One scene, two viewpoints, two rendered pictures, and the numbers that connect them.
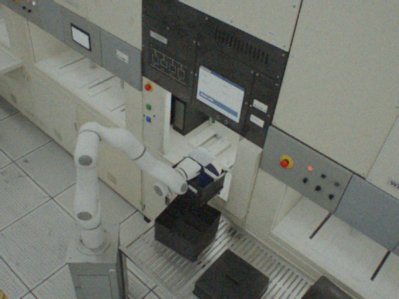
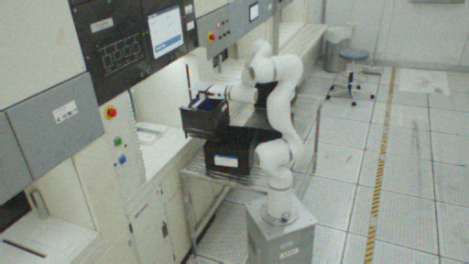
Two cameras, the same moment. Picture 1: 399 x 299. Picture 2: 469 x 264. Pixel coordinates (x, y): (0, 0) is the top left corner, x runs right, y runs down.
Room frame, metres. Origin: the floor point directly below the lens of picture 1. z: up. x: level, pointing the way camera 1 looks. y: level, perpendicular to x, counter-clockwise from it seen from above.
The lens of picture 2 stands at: (1.81, 1.82, 2.02)
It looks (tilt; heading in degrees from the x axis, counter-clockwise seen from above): 30 degrees down; 259
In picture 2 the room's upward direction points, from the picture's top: 3 degrees counter-clockwise
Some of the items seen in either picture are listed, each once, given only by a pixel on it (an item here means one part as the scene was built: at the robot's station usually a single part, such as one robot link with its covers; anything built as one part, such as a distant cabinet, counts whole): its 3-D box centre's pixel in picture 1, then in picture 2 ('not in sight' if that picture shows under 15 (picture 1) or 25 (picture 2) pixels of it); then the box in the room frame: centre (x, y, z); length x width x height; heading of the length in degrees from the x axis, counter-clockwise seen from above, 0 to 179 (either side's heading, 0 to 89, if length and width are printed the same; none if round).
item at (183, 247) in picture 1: (187, 225); (232, 148); (1.45, 0.02, 0.85); 0.28 x 0.28 x 0.17; 62
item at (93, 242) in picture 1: (92, 231); (279, 197); (1.33, 0.54, 0.85); 0.19 x 0.19 x 0.18
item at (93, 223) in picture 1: (88, 202); (274, 164); (1.36, 0.54, 1.07); 0.19 x 0.12 x 0.24; 9
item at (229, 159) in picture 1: (241, 163); (147, 132); (1.95, -0.28, 0.89); 0.22 x 0.21 x 0.04; 143
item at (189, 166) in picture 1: (187, 169); (220, 91); (1.50, 0.05, 1.25); 0.11 x 0.10 x 0.07; 143
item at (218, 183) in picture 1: (199, 176); (205, 111); (1.59, -0.01, 1.11); 0.24 x 0.20 x 0.32; 53
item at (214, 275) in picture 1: (231, 284); (268, 124); (1.12, -0.25, 0.83); 0.29 x 0.29 x 0.13; 55
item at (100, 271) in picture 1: (99, 275); (278, 263); (1.33, 0.54, 0.38); 0.28 x 0.28 x 0.76; 8
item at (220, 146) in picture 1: (209, 142); not in sight; (2.12, -0.06, 0.89); 0.22 x 0.21 x 0.04; 143
